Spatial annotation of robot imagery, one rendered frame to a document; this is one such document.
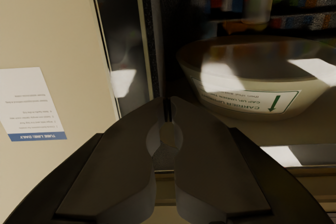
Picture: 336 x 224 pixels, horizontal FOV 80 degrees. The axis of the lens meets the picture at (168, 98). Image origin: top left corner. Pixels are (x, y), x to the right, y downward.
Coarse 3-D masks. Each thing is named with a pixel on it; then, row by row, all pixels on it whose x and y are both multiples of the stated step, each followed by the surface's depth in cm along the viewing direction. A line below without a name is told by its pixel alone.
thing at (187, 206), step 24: (192, 120) 10; (216, 120) 10; (192, 144) 8; (216, 144) 8; (192, 168) 7; (216, 168) 7; (240, 168) 7; (192, 192) 6; (216, 192) 6; (240, 192) 6; (192, 216) 7; (216, 216) 6
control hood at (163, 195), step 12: (168, 180) 20; (300, 180) 18; (312, 180) 18; (324, 180) 18; (156, 192) 18; (168, 192) 18; (312, 192) 17; (324, 192) 17; (156, 204) 18; (168, 204) 17; (324, 204) 17; (156, 216) 17; (168, 216) 17
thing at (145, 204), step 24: (120, 120) 10; (144, 120) 10; (120, 144) 8; (144, 144) 8; (96, 168) 7; (120, 168) 7; (144, 168) 7; (72, 192) 7; (96, 192) 6; (120, 192) 6; (144, 192) 7; (72, 216) 6; (96, 216) 6; (120, 216) 6; (144, 216) 7
